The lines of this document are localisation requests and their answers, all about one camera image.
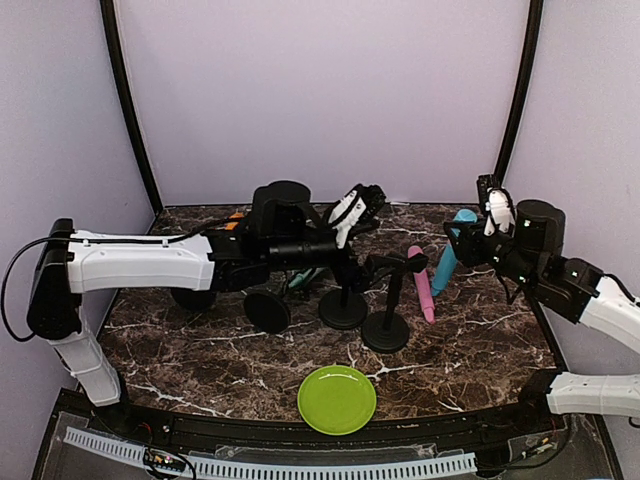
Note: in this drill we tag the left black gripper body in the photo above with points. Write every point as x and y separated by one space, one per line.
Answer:
346 271

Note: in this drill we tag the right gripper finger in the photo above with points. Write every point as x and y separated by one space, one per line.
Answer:
462 228
453 249

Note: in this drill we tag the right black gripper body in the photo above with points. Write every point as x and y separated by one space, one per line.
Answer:
476 255

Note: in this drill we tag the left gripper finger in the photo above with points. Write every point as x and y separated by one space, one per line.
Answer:
361 227
380 277

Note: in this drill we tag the blue toy microphone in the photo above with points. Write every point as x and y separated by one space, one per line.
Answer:
444 270

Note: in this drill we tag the pink toy microphone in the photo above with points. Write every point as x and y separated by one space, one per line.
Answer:
423 289

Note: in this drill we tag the black stand of pink microphone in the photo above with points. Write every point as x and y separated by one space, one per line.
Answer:
344 309

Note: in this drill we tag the teal toy microphone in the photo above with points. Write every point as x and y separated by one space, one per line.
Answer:
302 278

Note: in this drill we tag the black stand of blue microphone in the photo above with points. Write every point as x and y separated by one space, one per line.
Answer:
386 331

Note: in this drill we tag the black stand of teal microphone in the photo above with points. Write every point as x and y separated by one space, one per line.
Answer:
267 310

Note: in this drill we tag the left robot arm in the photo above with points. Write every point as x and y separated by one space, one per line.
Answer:
281 232

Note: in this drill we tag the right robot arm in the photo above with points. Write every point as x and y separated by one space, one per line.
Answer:
529 253

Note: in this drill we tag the orange toy microphone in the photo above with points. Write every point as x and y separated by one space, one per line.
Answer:
233 221

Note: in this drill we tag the black stand of orange microphone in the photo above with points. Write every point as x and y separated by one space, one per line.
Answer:
194 301

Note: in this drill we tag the green plate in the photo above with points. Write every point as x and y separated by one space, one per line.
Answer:
336 400

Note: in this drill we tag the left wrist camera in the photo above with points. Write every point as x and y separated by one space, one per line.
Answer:
361 202

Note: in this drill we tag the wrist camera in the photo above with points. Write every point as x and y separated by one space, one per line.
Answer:
496 206
361 202

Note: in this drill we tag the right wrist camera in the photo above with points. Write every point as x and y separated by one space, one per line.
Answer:
496 206

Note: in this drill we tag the black front rail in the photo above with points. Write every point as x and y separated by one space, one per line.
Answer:
489 429

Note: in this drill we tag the right black frame post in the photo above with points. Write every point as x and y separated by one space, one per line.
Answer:
521 88

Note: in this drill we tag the black frame post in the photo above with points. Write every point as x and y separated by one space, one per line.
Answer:
128 110
521 88

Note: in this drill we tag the white slotted cable duct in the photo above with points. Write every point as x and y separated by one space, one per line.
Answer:
204 466

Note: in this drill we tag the left black frame post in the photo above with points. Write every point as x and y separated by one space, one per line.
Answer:
128 110

